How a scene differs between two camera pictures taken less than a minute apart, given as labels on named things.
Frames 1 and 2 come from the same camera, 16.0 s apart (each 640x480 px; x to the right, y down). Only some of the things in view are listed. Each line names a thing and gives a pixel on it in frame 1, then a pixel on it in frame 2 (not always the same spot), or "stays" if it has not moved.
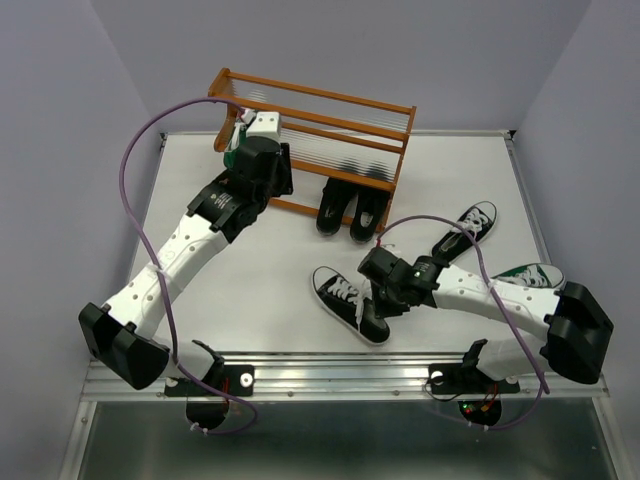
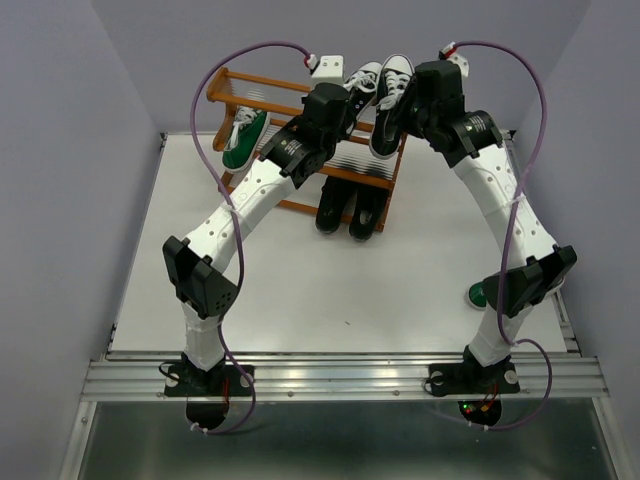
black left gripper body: x=282 y=182 → x=338 y=133
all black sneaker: x=370 y=209 stays
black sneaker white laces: x=351 y=304 → x=361 y=85
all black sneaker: x=337 y=195 stays
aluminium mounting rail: x=336 y=377 stays
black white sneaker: x=479 y=219 → x=396 y=77
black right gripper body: x=386 y=301 → x=416 y=116
